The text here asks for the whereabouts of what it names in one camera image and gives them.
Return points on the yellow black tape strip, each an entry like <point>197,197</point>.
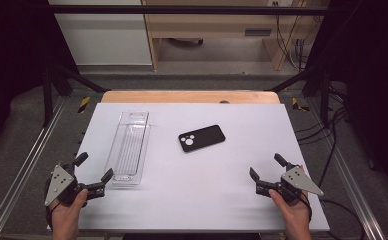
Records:
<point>297,105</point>
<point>84,104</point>

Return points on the dark curtain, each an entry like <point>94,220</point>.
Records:
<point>12,66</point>
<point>375,83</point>

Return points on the black frame brace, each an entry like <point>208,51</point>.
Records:
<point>82,80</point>
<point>292,80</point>

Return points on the person's left hand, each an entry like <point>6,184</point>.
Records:
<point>67,216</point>

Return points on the light wooden desk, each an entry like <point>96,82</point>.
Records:
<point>212,23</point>

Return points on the wooden table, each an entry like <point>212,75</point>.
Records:
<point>182,96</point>

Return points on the person's right hand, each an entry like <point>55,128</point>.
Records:
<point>293,216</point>

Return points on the black horizontal frame bar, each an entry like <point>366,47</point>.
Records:
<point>182,10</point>

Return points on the aluminium rail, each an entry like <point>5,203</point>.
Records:
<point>25,166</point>
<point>348,180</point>

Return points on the white cabinet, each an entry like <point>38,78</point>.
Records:
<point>105,36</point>

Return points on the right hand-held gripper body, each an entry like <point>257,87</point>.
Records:
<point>292,185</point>

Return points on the black phone case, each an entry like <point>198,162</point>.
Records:
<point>202,138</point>

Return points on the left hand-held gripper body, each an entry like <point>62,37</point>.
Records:
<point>62,185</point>

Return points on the clear plastic tray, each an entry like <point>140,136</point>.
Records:
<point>128,150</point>

